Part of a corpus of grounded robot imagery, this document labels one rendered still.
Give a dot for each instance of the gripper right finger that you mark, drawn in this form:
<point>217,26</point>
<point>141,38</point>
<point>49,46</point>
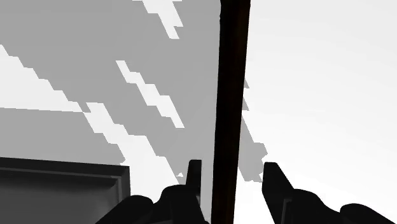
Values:
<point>288,204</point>

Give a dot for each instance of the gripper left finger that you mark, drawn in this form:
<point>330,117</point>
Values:
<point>176,204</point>

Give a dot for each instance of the dark grey cabinet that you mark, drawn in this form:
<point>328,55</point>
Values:
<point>55,195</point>

